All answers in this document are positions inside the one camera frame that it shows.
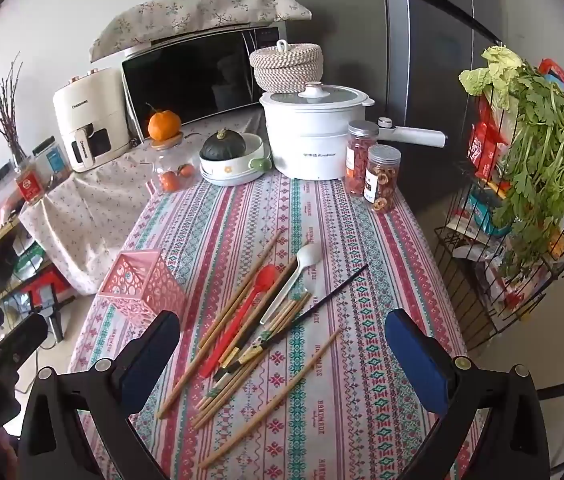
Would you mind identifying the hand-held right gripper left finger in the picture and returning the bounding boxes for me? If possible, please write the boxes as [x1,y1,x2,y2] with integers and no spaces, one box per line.
[16,310,183,480]

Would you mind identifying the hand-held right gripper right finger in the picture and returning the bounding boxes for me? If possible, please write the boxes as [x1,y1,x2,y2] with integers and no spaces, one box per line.
[384,309,550,480]

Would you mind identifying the pink perforated utensil basket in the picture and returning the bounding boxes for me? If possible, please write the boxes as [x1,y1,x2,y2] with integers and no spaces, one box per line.
[98,249,187,328]

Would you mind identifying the bunch of wooden chopsticks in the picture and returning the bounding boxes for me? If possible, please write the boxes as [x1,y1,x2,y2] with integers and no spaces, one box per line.
[157,227,315,431]

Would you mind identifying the black chopstick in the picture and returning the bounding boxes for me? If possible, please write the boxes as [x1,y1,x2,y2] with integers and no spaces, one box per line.
[212,263,370,381]

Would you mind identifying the light bamboo chopstick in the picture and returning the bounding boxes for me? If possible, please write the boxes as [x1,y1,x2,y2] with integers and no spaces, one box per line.
[198,328,344,469]

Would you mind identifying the black stand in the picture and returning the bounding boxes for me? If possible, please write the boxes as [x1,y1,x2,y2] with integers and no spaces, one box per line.
[32,285,75,343]

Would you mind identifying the striped patterned tablecloth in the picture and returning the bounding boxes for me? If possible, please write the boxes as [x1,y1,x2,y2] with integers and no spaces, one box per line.
[69,160,487,480]

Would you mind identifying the red spoon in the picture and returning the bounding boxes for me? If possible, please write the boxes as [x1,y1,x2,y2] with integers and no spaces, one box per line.
[198,265,279,378]

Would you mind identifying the white spoon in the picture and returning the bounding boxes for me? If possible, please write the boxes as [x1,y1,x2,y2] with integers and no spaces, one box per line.
[260,244,323,325]

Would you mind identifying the white small-flower tablecloth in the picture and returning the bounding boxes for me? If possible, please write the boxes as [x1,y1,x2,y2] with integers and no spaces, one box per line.
[18,110,273,296]

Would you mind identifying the blue snack packet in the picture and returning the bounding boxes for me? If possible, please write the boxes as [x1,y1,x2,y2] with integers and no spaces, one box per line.
[464,185,512,236]

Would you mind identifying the jar of dried fruit rings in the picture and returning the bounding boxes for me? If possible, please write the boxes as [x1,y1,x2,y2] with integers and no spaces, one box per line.
[364,144,403,215]

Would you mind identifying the blue label canister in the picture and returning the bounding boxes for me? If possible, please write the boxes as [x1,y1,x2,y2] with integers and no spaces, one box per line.
[42,136,70,181]

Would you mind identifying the clear plastic container with tomatoes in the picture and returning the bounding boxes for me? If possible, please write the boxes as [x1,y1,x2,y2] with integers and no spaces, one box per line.
[151,132,197,195]

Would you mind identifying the jar of red dried fruit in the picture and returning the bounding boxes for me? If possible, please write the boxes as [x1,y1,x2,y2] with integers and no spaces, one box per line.
[345,120,380,196]

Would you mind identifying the white flower-print baking dish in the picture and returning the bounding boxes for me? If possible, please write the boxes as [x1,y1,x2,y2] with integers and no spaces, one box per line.
[198,132,271,181]

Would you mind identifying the red snack packets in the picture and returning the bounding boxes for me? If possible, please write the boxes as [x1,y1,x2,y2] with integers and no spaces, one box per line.
[466,95,512,181]

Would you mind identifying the dark green squash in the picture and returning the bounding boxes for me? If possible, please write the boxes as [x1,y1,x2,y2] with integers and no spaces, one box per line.
[199,128,247,162]

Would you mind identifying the leafy green herbs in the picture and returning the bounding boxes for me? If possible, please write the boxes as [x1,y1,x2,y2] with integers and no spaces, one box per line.
[482,67,564,281]

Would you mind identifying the cream air fryer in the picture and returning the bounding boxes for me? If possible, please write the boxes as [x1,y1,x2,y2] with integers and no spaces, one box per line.
[52,66,130,173]

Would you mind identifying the large orange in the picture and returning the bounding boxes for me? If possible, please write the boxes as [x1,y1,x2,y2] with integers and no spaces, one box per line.
[147,104,183,141]

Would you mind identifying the white electric pot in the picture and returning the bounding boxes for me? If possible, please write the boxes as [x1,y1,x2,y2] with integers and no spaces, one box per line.
[260,91,448,181]

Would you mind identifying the glass pot lid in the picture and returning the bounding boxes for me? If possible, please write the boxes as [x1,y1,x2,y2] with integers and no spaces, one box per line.
[261,81,375,108]

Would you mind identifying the napa cabbage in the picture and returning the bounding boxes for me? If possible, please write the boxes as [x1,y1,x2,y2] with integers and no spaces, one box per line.
[458,45,532,111]

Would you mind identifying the woven basket with lid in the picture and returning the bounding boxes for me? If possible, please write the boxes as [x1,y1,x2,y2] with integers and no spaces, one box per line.
[249,40,324,95]

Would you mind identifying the grey refrigerator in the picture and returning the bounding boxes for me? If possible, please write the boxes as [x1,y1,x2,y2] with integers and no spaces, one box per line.
[278,0,510,261]

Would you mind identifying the floral cloth cover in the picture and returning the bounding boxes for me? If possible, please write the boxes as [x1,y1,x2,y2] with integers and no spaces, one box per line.
[89,0,313,63]

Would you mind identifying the black wire rack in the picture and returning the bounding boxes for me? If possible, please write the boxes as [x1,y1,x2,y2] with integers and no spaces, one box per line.
[432,40,564,351]

